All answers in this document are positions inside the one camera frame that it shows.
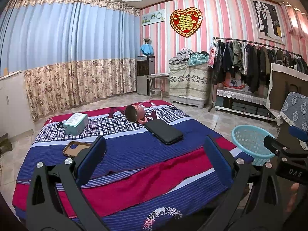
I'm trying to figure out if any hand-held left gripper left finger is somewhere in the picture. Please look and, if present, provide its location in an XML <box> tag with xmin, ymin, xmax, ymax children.
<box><xmin>26</xmin><ymin>135</ymin><xmax>109</xmax><ymax>231</ymax></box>

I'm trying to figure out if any wide landscape wall picture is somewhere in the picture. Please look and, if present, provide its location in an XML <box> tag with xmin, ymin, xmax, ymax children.
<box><xmin>141</xmin><ymin>9</ymin><xmax>166</xmax><ymax>26</ymax></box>

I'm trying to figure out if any blue patterned fringed cloth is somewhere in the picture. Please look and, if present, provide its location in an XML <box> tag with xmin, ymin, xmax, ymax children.
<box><xmin>275</xmin><ymin>91</ymin><xmax>308</xmax><ymax>131</ymax></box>

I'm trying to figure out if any low glass cabinet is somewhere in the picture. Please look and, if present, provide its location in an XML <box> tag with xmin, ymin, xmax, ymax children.
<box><xmin>214</xmin><ymin>88</ymin><xmax>277</xmax><ymax>122</ymax></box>

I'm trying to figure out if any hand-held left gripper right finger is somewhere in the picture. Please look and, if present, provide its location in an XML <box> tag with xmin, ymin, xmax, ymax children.
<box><xmin>202</xmin><ymin>135</ymin><xmax>284</xmax><ymax>231</ymax></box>

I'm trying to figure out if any metal clothes rack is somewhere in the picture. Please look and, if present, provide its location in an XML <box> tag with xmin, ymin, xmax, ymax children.
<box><xmin>208</xmin><ymin>37</ymin><xmax>308</xmax><ymax>112</ymax></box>

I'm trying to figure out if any dark green cloth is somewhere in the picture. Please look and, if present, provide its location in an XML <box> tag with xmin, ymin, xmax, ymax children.
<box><xmin>0</xmin><ymin>137</ymin><xmax>12</xmax><ymax>158</ymax></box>

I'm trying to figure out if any red heart wall decoration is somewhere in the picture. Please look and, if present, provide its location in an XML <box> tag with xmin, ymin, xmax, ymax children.
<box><xmin>170</xmin><ymin>8</ymin><xmax>203</xmax><ymax>38</ymax></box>

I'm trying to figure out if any potted plant with blue cover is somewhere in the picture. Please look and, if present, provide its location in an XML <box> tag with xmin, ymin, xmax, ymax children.
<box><xmin>140</xmin><ymin>37</ymin><xmax>154</xmax><ymax>56</ymax></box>

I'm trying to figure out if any white lace cloth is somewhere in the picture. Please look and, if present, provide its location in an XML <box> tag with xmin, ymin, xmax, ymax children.
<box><xmin>216</xmin><ymin>88</ymin><xmax>269</xmax><ymax>106</ymax></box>

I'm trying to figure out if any black quilted case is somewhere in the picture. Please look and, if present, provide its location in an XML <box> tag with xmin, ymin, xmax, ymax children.
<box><xmin>144</xmin><ymin>120</ymin><xmax>184</xmax><ymax>145</ymax></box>

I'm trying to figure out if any small round table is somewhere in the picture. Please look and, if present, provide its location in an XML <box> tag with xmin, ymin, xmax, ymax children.
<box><xmin>144</xmin><ymin>73</ymin><xmax>170</xmax><ymax>99</ymax></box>

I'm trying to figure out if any blue and floral curtain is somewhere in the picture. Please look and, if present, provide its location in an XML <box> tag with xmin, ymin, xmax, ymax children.
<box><xmin>0</xmin><ymin>0</ymin><xmax>141</xmax><ymax>121</ymax></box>

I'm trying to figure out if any dark furniture with white cover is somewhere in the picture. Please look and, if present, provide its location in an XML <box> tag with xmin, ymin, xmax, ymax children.
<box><xmin>267</xmin><ymin>63</ymin><xmax>308</xmax><ymax>119</ymax></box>

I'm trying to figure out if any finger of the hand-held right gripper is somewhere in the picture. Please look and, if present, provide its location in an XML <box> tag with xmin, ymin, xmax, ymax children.
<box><xmin>289</xmin><ymin>125</ymin><xmax>308</xmax><ymax>143</ymax></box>
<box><xmin>263</xmin><ymin>135</ymin><xmax>308</xmax><ymax>158</ymax></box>

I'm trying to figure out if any tan phone case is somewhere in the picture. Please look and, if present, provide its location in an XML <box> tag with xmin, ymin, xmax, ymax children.
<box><xmin>63</xmin><ymin>141</ymin><xmax>93</xmax><ymax>157</ymax></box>

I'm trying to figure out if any grey water dispenser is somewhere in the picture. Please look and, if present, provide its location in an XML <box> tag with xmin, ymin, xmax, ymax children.
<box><xmin>137</xmin><ymin>55</ymin><xmax>156</xmax><ymax>96</ymax></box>

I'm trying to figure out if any white and red box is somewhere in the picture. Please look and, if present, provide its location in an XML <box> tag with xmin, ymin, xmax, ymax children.
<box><xmin>223</xmin><ymin>77</ymin><xmax>248</xmax><ymax>90</ymax></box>

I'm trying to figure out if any teal cardboard box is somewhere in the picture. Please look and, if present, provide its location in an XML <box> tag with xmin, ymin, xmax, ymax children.
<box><xmin>63</xmin><ymin>113</ymin><xmax>89</xmax><ymax>136</ymax></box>

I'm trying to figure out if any pink curtain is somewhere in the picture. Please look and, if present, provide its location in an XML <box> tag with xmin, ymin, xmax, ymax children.
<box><xmin>281</xmin><ymin>2</ymin><xmax>308</xmax><ymax>39</ymax></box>

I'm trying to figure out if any person's right hand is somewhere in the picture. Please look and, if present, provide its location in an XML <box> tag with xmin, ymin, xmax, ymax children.
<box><xmin>290</xmin><ymin>182</ymin><xmax>301</xmax><ymax>199</ymax></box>

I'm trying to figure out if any light blue plastic basket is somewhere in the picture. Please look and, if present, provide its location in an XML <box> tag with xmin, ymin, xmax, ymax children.
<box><xmin>231</xmin><ymin>125</ymin><xmax>277</xmax><ymax>166</ymax></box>

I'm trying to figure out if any white cabinet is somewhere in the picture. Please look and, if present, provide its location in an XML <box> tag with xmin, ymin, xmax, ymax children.
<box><xmin>0</xmin><ymin>70</ymin><xmax>36</xmax><ymax>140</ymax></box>

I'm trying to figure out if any pink hanging bag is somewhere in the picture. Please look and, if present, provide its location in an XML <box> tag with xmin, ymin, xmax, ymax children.
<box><xmin>207</xmin><ymin>40</ymin><xmax>217</xmax><ymax>68</ymax></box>

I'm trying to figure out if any pink mug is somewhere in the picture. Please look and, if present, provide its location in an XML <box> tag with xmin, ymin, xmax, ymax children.
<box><xmin>125</xmin><ymin>105</ymin><xmax>148</xmax><ymax>125</ymax></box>

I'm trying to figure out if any pile of clothes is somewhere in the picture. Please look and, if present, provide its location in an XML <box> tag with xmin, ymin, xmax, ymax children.
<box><xmin>168</xmin><ymin>48</ymin><xmax>210</xmax><ymax>66</ymax></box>

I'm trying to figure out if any wall poster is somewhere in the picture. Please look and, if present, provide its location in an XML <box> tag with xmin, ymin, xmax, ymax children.
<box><xmin>253</xmin><ymin>0</ymin><xmax>286</xmax><ymax>46</ymax></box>

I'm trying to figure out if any striped blue and red blanket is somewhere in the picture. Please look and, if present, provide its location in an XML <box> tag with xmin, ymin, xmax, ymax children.
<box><xmin>12</xmin><ymin>100</ymin><xmax>255</xmax><ymax>231</ymax></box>

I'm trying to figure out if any cabinet under patterned cloth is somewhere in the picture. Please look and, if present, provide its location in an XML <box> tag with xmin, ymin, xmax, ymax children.
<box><xmin>169</xmin><ymin>63</ymin><xmax>210</xmax><ymax>109</ymax></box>

